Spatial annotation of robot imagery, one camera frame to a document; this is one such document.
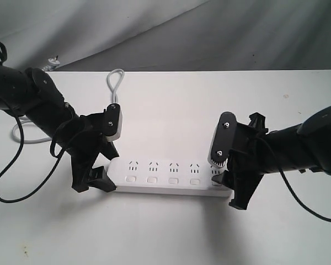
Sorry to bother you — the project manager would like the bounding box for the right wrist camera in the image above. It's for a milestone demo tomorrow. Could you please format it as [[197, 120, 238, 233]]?
[[207, 112, 237, 169]]

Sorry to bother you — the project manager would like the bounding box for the grey power cord with plug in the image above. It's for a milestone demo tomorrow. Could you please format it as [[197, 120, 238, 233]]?
[[10, 68, 126, 144]]

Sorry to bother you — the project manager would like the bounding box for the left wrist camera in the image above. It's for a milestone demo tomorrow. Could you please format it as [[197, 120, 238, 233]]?
[[102, 103, 122, 142]]

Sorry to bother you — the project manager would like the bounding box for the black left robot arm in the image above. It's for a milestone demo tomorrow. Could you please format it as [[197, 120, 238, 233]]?
[[0, 65, 122, 192]]

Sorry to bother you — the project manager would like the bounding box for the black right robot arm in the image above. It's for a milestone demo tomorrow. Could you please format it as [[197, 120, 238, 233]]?
[[208, 106, 331, 210]]

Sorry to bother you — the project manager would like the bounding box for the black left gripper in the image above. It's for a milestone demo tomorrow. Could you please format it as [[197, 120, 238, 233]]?
[[65, 112, 119, 193]]

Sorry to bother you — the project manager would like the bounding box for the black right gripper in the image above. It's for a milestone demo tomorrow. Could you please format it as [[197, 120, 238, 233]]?
[[211, 112, 267, 210]]

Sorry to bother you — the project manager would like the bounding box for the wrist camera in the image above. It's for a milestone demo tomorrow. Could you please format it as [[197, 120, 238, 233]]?
[[207, 112, 237, 169], [102, 103, 122, 142]]

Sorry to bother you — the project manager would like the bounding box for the grey backdrop cloth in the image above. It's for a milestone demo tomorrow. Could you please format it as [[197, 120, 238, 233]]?
[[0, 1, 331, 71]]

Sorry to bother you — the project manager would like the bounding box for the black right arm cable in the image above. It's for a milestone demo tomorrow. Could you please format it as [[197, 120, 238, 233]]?
[[248, 129, 331, 223]]

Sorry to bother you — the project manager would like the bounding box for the white five-outlet power strip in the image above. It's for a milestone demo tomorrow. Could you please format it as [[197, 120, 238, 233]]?
[[107, 157, 232, 198]]

